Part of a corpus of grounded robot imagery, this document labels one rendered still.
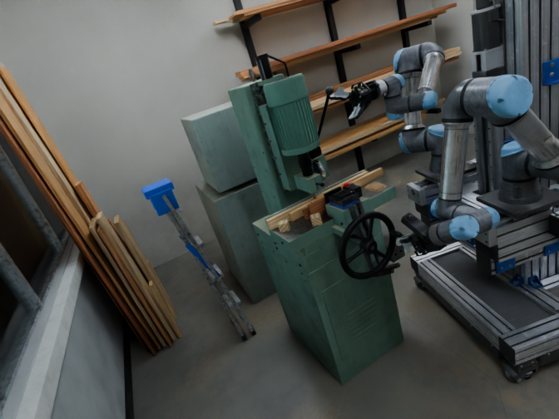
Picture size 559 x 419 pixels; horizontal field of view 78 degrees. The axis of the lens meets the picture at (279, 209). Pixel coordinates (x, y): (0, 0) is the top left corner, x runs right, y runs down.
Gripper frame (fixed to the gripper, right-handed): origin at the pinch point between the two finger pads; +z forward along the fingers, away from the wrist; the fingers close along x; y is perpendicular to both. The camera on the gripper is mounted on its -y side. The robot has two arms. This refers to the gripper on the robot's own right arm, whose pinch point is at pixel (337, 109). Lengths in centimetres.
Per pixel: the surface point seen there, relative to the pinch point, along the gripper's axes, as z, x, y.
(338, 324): 31, 68, -67
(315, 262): 33, 43, -39
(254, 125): 27.6, -22.5, -16.7
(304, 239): 35, 35, -29
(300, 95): 15.0, -7.5, 7.6
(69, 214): 126, -65, -82
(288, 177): 23.0, 2.9, -30.6
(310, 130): 14.4, 2.0, -3.8
